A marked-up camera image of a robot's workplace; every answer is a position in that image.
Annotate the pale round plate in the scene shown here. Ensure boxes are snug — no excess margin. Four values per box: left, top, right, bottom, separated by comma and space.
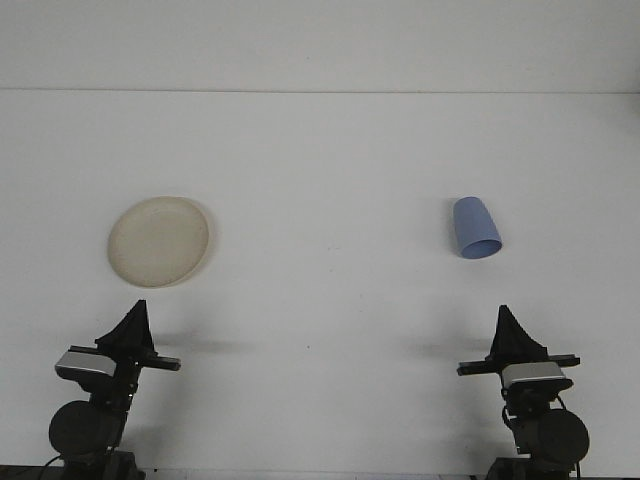
106, 195, 220, 290

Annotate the pale blue cup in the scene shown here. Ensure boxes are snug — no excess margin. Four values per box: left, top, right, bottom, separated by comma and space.
452, 195, 504, 261

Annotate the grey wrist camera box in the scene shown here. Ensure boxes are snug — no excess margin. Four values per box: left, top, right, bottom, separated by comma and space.
53, 350, 119, 382
500, 361, 574, 392

